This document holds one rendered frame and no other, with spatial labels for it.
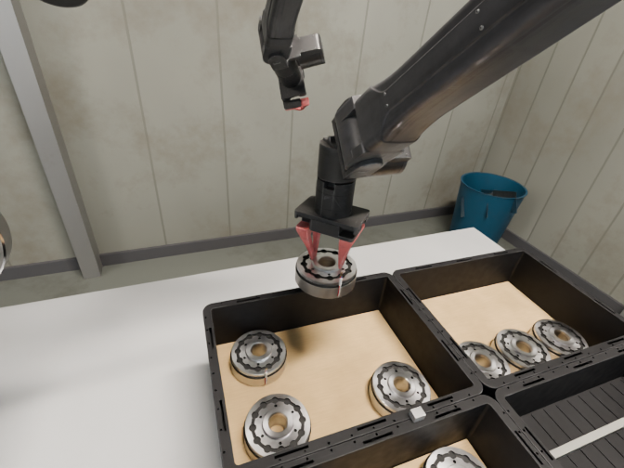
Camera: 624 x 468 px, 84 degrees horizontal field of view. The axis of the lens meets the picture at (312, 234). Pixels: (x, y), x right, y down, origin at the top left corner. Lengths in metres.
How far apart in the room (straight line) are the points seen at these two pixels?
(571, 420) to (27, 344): 1.14
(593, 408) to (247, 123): 1.86
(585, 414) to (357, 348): 0.42
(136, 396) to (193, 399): 0.12
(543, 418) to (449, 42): 0.66
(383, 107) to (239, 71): 1.70
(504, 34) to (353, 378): 0.58
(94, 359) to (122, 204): 1.38
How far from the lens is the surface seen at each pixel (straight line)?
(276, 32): 0.76
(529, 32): 0.29
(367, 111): 0.38
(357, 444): 0.53
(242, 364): 0.67
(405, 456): 0.63
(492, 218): 2.58
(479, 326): 0.89
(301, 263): 0.58
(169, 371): 0.89
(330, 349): 0.73
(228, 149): 2.12
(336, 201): 0.49
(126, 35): 1.98
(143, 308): 1.04
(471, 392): 0.63
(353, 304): 0.78
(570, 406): 0.85
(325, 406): 0.67
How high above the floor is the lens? 1.40
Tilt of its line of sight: 33 degrees down
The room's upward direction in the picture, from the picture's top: 6 degrees clockwise
